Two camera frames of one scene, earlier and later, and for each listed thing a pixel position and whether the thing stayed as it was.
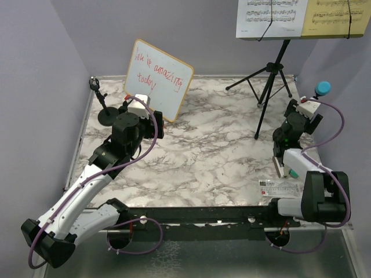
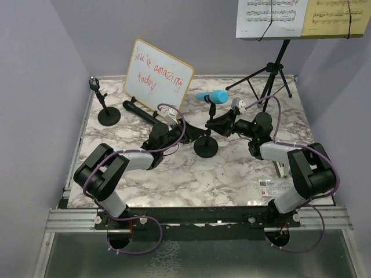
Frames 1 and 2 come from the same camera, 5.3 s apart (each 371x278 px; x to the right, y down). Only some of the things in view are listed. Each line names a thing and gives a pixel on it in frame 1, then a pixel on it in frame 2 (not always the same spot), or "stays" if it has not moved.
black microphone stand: [106, 116] stays
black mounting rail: [206, 223] stays
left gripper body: [149, 130] → [175, 134]
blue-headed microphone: [322, 88] → [216, 97]
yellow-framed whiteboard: [159, 77] stays
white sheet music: [254, 16] stays
